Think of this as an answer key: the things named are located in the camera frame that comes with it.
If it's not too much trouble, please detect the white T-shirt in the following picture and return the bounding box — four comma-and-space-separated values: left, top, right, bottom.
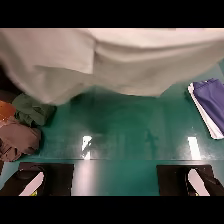
0, 28, 224, 106

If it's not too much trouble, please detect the green garment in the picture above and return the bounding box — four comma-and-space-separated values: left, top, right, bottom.
12, 92, 57, 128

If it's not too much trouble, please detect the white garment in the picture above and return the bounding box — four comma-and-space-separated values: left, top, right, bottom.
187, 82, 224, 140

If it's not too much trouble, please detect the brown garment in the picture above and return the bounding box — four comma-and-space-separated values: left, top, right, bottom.
0, 115, 42, 163

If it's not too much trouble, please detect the purple garment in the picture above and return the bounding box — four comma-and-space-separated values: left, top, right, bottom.
192, 78, 224, 135

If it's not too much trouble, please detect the orange garment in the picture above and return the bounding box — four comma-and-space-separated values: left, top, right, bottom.
0, 100, 17, 122

